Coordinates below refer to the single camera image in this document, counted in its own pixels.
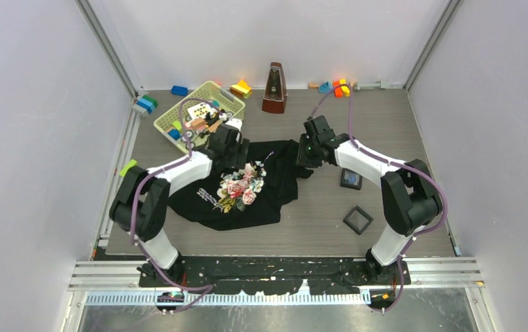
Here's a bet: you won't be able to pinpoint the lime green block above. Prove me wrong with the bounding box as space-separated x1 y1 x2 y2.
119 159 138 178

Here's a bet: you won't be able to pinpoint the blue brick by wall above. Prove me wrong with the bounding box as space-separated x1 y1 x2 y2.
171 85 189 97

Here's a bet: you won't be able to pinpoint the yellow black screwdriver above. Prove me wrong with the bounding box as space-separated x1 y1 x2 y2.
205 111 223 132

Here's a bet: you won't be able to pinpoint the blue green stacked bricks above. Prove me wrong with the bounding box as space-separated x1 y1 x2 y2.
132 95 158 117

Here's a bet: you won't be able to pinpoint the brown wooden metronome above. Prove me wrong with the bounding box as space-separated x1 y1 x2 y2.
262 62 287 114

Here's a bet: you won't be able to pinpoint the black floral t-shirt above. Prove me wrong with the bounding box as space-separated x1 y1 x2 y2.
168 140 314 231

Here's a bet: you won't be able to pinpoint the blue white brooch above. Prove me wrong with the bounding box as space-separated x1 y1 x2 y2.
341 170 359 188

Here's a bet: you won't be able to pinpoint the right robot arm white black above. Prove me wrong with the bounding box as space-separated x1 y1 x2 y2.
296 116 448 284

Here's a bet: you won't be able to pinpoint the open black display box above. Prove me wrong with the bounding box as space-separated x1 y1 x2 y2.
340 169 363 190

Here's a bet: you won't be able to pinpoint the orange block right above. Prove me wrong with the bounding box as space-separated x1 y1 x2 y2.
332 80 343 98

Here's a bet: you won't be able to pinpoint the blue toy brick right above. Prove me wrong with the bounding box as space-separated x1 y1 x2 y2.
318 81 333 93

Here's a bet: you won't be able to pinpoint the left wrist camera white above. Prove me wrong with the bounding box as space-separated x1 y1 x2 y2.
225 118 243 131

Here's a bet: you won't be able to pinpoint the closed black display box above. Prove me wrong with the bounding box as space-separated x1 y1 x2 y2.
343 205 374 235

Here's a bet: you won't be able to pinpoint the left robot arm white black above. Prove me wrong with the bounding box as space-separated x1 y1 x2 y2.
109 119 249 286

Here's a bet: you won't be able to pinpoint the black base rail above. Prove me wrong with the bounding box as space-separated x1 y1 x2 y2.
135 256 411 311

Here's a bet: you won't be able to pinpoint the yellow orange block pile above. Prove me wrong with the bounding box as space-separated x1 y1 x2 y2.
229 80 252 99

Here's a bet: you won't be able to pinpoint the pale green plastic basket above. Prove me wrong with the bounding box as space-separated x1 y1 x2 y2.
153 81 245 154

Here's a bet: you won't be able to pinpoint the yellow curved block right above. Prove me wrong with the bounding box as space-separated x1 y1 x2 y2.
339 79 350 97

